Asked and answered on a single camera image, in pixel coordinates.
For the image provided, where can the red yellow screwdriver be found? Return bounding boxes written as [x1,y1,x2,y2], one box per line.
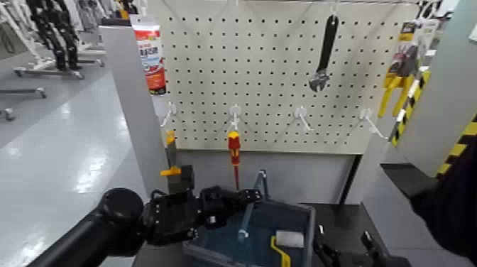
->
[227,131,242,191]

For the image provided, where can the grey blue plastic crate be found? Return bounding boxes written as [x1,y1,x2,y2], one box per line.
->
[182,199,317,267]

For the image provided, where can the black handled adjustable wrench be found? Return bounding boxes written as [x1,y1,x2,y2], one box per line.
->
[307,14,340,94]

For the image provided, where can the white humanoid robot on stand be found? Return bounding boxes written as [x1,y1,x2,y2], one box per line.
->
[0,0,48,72]

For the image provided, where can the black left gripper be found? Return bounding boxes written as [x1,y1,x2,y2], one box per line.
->
[142,185,263,247]

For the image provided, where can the grey panel below pegboard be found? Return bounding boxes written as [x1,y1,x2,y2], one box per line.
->
[176,148,357,205]

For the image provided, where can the white paint roller yellow handle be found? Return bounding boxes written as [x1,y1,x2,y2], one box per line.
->
[270,230,306,267]

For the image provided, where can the grey metal crate handle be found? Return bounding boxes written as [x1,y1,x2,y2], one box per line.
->
[237,169,270,241]

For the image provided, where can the red white sealant tube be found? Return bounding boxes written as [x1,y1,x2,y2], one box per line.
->
[128,14,167,96]

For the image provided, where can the grey frame post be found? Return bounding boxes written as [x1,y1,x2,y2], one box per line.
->
[99,25,170,197]

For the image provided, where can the grey board with hazard tape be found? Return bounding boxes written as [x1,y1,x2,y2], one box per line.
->
[388,0,477,178]

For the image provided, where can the grey wheeled stand base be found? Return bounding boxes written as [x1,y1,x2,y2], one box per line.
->
[13,58,106,81]
[0,87,48,100]

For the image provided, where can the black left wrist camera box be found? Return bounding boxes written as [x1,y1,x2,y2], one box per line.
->
[179,164,196,192]

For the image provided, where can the white pegboard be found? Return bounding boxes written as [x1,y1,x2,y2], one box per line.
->
[148,0,420,156]

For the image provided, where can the packaged tool with black print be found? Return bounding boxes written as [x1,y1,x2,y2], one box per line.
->
[415,0,445,60]

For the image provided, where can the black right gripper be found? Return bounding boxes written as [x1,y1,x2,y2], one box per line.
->
[314,224,412,267]

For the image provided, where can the black humanoid robot on stand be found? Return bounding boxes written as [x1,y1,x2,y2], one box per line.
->
[25,0,84,72]

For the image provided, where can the large black blurred object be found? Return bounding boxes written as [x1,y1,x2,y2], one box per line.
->
[409,138,477,263]

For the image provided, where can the yellow black background object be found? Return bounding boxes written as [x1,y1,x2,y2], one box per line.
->
[114,0,140,22]

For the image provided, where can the yellow handled pliers in package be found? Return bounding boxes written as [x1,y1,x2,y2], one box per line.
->
[377,21,422,119]

